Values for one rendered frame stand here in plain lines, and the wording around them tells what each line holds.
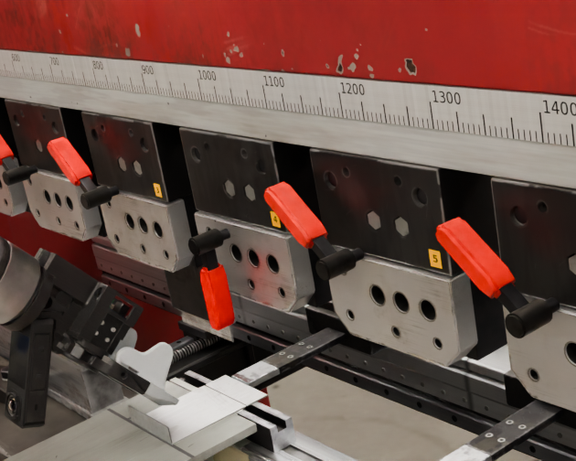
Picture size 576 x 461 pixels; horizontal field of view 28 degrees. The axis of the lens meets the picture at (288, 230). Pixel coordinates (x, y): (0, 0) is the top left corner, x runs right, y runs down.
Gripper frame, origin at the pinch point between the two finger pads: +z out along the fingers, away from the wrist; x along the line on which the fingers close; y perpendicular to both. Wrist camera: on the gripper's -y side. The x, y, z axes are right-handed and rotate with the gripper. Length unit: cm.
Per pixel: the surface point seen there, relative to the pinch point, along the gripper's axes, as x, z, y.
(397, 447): 108, 157, 25
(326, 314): 2.4, 18.9, 19.5
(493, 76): -51, -25, 28
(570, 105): -57, -24, 27
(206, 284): -15.4, -11.8, 11.0
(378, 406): 129, 165, 34
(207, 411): -1.8, 6.5, 1.6
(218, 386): 2.0, 9.3, 4.9
